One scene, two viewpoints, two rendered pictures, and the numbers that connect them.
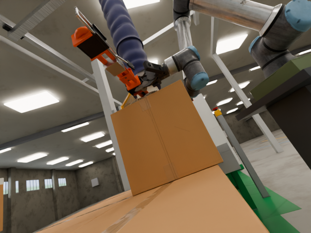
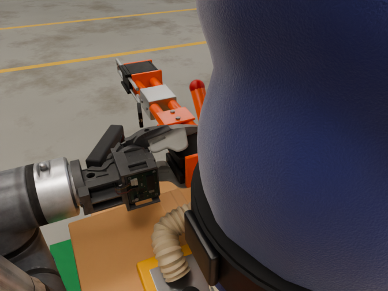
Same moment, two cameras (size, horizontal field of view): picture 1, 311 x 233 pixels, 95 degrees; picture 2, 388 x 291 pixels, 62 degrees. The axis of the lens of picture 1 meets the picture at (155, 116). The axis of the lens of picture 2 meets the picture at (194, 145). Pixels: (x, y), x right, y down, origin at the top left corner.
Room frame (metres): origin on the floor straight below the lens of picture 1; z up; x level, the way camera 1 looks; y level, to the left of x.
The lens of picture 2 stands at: (1.04, -0.22, 1.39)
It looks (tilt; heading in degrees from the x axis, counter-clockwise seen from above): 35 degrees down; 144
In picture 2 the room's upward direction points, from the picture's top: straight up
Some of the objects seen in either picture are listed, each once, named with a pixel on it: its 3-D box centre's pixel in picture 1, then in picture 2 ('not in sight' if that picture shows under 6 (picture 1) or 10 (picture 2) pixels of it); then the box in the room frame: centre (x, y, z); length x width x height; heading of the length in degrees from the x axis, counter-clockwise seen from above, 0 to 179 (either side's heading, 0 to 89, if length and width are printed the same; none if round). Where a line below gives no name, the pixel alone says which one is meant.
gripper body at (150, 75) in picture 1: (157, 74); (116, 176); (0.67, -0.10, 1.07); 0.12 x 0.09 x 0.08; 77
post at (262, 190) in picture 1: (238, 149); not in sight; (1.74, -0.73, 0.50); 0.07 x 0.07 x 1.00; 77
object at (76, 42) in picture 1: (90, 43); (142, 76); (0.36, 0.12, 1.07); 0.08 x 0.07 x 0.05; 168
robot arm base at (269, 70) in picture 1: (279, 67); not in sight; (0.81, -0.81, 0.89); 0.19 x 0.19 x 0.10
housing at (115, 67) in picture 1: (114, 65); (158, 101); (0.49, 0.08, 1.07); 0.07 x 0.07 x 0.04; 78
